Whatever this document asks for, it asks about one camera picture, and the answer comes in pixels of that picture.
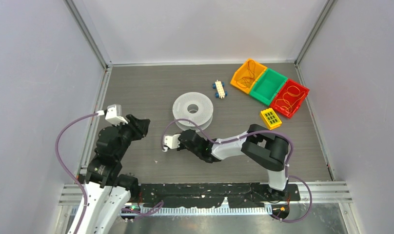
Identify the red plastic bin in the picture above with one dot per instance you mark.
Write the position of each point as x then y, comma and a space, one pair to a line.
289, 98

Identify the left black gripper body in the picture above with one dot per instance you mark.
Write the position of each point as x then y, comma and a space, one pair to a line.
127, 132

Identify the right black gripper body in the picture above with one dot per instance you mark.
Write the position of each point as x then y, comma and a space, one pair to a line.
183, 146

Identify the beige blue connector block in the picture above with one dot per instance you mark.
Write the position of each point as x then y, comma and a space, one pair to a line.
220, 93

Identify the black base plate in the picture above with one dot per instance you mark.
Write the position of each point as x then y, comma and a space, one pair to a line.
209, 195

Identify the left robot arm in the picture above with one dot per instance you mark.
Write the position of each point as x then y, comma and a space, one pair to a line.
105, 190

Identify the orange plastic bin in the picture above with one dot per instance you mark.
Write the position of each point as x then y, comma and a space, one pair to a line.
247, 75

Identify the slotted cable duct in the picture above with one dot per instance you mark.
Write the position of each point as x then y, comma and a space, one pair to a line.
221, 210

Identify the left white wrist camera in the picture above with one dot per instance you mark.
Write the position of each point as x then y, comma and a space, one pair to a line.
114, 113

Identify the aluminium rail frame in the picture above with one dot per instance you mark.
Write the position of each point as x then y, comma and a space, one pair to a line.
322, 192

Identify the green plastic bin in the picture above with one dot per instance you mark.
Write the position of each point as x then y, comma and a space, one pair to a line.
267, 86

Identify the yellow grid block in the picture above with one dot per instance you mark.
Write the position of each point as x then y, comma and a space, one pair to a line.
270, 118

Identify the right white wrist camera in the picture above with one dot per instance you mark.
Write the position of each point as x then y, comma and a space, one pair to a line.
170, 142

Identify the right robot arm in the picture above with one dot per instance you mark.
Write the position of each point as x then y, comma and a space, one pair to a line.
271, 150

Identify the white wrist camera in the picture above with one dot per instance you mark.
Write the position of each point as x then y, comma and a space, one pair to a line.
114, 113
170, 142

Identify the clear plastic cable spool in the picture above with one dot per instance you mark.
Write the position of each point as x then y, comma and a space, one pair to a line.
194, 106

